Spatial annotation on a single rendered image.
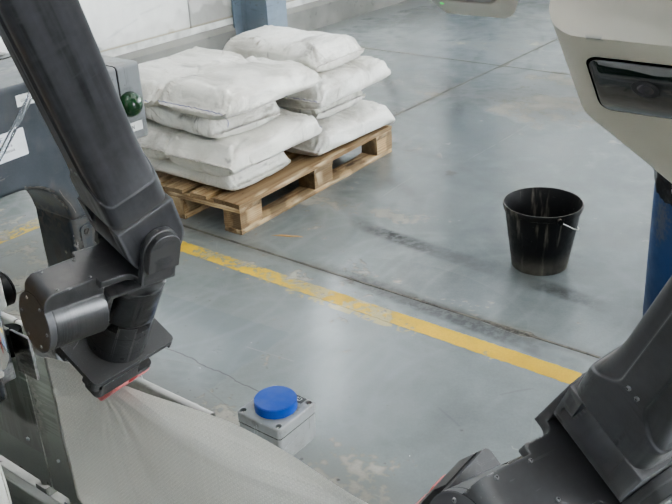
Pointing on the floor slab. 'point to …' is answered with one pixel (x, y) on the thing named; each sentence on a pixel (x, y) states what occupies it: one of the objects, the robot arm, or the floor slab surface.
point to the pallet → (255, 214)
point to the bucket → (541, 228)
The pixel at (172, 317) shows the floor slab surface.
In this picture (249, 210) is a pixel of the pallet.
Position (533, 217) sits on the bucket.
